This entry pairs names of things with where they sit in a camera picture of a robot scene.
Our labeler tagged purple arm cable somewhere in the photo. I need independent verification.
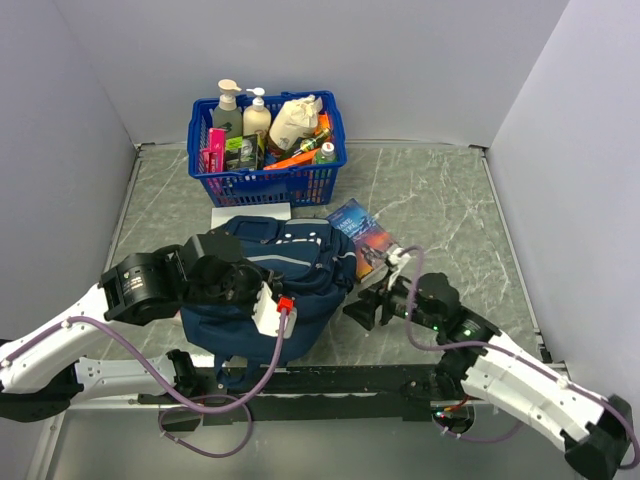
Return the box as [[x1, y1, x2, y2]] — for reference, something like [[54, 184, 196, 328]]
[[394, 244, 640, 471], [0, 307, 289, 416]]

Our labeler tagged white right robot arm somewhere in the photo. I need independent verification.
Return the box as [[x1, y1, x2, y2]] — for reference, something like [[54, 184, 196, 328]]
[[343, 273, 633, 479]]

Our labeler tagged orange package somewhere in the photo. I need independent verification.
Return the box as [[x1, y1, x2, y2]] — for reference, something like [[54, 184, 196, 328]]
[[264, 149, 318, 171]]

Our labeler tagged pink box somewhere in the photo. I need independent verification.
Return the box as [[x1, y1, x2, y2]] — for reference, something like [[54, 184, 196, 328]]
[[200, 128, 226, 174]]

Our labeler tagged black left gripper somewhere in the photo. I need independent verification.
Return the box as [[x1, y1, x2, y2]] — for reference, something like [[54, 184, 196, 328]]
[[183, 255, 282, 315]]

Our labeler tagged beige cloth sack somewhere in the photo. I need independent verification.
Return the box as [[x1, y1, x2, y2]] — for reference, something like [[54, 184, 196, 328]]
[[267, 95, 323, 155]]

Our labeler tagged cream pump lotion bottle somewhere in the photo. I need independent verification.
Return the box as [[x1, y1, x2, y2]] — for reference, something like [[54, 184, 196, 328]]
[[243, 87, 272, 138]]

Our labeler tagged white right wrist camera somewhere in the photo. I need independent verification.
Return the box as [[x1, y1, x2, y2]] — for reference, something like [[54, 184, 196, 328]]
[[384, 247, 411, 291]]

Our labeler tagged green glass bottle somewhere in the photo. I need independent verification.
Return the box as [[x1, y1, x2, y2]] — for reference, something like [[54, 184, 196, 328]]
[[292, 128, 332, 157]]

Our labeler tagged blue plastic shopping basket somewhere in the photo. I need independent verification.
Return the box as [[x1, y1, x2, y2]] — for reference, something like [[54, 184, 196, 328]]
[[187, 90, 348, 209]]

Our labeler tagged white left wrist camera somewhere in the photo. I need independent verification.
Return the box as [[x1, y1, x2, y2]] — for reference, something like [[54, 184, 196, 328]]
[[251, 282, 297, 339]]

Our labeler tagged grey pump bottle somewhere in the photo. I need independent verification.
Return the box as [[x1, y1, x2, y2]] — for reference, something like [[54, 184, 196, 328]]
[[212, 79, 243, 139]]

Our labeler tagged blue Jane Eyre book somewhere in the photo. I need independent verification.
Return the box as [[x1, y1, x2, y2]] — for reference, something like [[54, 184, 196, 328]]
[[327, 198, 399, 282]]

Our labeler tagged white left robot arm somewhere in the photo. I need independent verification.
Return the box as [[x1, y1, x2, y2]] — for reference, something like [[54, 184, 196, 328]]
[[1, 231, 295, 423]]

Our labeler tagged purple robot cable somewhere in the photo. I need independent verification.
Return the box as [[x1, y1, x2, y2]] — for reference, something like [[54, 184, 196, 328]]
[[158, 394, 254, 457]]

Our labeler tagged navy blue student backpack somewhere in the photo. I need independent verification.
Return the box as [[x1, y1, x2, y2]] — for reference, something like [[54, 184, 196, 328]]
[[180, 216, 357, 387]]

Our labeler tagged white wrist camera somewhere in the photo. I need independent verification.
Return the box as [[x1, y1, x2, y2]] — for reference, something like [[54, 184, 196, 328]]
[[251, 282, 297, 339], [384, 247, 411, 291]]

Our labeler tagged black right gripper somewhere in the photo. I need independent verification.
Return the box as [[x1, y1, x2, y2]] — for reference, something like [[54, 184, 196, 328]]
[[341, 269, 440, 330]]

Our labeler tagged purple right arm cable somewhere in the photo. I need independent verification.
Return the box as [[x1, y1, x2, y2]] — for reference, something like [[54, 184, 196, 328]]
[[394, 244, 640, 471]]

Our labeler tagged black green box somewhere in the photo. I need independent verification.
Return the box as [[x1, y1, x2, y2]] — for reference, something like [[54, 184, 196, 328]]
[[224, 133, 265, 171]]

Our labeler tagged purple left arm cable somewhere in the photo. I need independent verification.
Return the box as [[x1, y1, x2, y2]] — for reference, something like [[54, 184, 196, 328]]
[[0, 307, 289, 416]]

